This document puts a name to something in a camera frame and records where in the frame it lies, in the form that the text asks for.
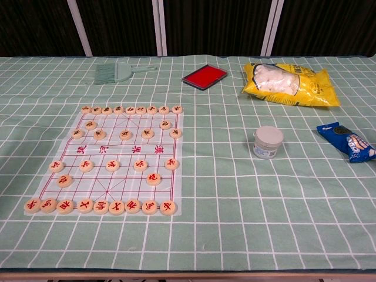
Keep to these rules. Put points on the translucent Chinese chess board sheet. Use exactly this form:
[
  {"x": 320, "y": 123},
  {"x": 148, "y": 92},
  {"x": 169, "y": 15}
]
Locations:
[{"x": 132, "y": 149}]

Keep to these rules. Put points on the white plastic jar with lid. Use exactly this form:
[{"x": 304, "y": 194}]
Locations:
[{"x": 268, "y": 141}]

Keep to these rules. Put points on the white partition frame post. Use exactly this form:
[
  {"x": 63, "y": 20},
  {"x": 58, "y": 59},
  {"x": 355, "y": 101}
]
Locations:
[
  {"x": 79, "y": 29},
  {"x": 270, "y": 29},
  {"x": 160, "y": 29}
]

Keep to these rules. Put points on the blue cookie packet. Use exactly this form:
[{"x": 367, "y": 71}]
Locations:
[{"x": 352, "y": 144}]

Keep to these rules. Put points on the green checked tablecloth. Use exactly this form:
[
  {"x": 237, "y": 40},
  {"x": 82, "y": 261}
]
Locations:
[{"x": 220, "y": 205}]

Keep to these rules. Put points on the small green hand brush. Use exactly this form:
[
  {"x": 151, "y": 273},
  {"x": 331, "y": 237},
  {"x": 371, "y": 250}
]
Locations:
[{"x": 104, "y": 75}]

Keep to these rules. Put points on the red print cannon chess piece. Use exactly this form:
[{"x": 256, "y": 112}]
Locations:
[
  {"x": 64, "y": 180},
  {"x": 153, "y": 179}
]

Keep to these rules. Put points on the dark partition panel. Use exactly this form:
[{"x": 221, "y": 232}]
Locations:
[
  {"x": 32, "y": 26},
  {"x": 117, "y": 26},
  {"x": 329, "y": 26}
]

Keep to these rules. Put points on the yellow bag of white sweets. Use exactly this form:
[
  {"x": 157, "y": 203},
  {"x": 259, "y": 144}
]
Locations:
[{"x": 308, "y": 91}]

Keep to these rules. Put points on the red ink pad black case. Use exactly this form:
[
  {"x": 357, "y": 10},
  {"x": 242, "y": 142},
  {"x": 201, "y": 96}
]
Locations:
[{"x": 202, "y": 77}]

